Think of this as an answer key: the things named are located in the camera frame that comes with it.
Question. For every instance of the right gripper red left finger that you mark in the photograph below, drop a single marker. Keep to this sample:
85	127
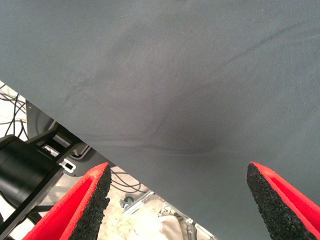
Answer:
75	215

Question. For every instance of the dark grey table cloth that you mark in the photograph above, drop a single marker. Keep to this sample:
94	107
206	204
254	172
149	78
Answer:
175	75

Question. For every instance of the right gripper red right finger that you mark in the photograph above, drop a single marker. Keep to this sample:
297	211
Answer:
287	212

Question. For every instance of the aluminium profile frame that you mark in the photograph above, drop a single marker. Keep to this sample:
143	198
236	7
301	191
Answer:
150	202

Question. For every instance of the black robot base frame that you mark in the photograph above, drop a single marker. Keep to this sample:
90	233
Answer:
20	162

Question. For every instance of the grey caster wheel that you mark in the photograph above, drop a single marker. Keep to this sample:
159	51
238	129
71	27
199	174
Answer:
127	201

